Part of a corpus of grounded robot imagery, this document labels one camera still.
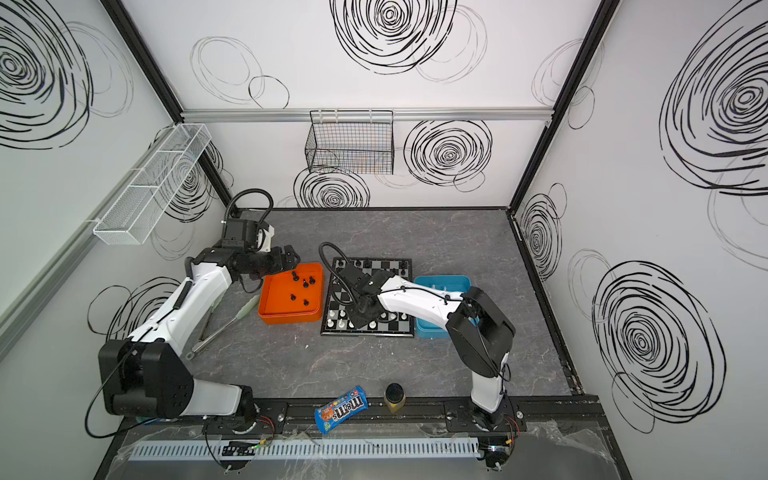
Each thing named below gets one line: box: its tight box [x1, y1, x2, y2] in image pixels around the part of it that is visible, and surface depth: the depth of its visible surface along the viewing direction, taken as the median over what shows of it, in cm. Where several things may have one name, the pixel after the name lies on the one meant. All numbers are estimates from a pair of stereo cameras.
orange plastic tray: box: [258, 263, 323, 325], surface depth 96 cm
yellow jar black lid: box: [384, 382, 406, 414], surface depth 70 cm
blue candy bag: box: [314, 385, 369, 435], surface depth 75 cm
